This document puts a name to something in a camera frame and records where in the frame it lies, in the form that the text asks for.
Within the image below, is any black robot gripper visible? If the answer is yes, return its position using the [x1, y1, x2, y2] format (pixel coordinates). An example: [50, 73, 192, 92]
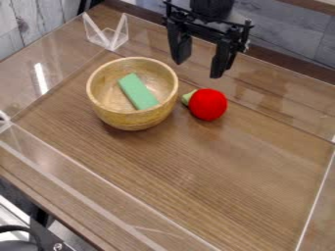
[164, 0, 254, 78]

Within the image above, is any green rectangular stick block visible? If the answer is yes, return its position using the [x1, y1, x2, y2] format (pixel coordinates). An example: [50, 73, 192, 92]
[118, 74, 160, 110]

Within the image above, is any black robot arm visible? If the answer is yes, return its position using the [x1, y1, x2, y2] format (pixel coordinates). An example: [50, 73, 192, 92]
[164, 0, 254, 78]

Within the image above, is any light wooden bowl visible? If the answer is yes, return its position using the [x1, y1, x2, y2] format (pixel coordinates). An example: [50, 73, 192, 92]
[87, 57, 179, 131]

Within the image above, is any red toy strawberry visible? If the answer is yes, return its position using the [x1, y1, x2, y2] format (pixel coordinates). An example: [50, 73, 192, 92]
[182, 88, 228, 122]

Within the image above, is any clear acrylic corner bracket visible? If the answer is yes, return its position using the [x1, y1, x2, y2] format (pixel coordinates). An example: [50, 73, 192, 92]
[83, 13, 130, 51]

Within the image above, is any black metal table bracket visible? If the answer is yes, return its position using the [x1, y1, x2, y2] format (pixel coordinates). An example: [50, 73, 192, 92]
[31, 208, 76, 251]

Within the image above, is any black cable under table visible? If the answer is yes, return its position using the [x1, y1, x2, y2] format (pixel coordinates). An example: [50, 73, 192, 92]
[0, 225, 44, 251]

